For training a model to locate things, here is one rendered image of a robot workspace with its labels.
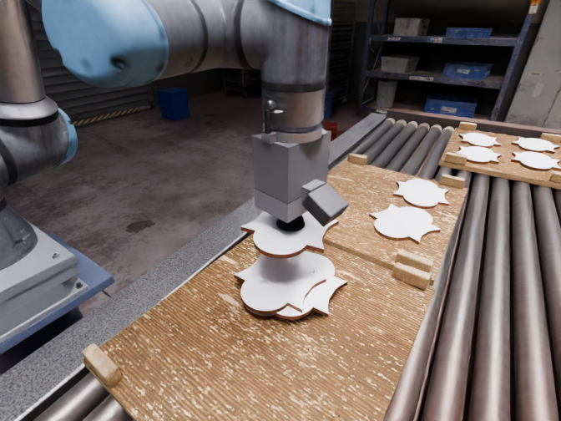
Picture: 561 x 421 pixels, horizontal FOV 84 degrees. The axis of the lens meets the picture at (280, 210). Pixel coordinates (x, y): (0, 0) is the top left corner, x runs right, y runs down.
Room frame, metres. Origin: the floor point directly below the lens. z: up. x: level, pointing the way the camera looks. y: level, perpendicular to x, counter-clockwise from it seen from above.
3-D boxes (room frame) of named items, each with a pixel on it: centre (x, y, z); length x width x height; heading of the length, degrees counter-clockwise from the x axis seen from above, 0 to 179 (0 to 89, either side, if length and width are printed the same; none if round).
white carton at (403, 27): (4.91, -1.78, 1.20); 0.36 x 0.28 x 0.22; 43
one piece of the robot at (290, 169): (0.37, -0.03, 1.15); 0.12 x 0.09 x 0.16; 47
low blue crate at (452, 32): (4.46, -2.32, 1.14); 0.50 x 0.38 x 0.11; 64
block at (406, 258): (0.42, -0.24, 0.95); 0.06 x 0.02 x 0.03; 56
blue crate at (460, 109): (4.48, -2.37, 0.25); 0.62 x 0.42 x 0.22; 63
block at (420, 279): (0.39, -0.22, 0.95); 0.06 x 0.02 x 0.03; 54
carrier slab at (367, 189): (0.66, -0.24, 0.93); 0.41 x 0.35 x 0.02; 146
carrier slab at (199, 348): (0.31, 0.00, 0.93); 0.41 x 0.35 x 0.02; 144
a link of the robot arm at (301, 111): (0.39, -0.01, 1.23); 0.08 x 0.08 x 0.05
